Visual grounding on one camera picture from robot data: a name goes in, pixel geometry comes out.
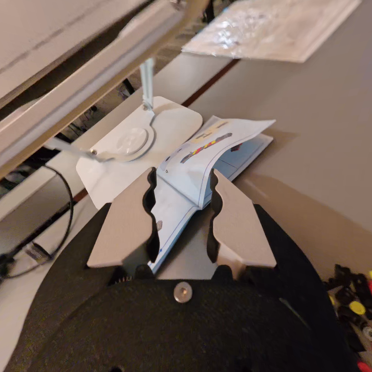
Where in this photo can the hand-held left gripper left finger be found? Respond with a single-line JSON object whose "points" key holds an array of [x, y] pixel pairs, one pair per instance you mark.
{"points": [[122, 229]]}

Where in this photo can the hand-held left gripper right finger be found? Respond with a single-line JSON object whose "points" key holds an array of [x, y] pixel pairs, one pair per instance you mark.
{"points": [[241, 232]]}

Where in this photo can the lego instruction booklet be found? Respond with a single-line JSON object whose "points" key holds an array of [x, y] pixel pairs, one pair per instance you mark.
{"points": [[186, 180]]}

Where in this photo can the pile of lego pieces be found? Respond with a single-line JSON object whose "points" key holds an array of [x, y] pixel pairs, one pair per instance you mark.
{"points": [[351, 308]]}

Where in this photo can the white document stand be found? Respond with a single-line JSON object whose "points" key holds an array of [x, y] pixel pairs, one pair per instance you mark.
{"points": [[122, 122]]}

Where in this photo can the clear plastic bag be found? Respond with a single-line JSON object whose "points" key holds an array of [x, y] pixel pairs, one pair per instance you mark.
{"points": [[261, 29]]}

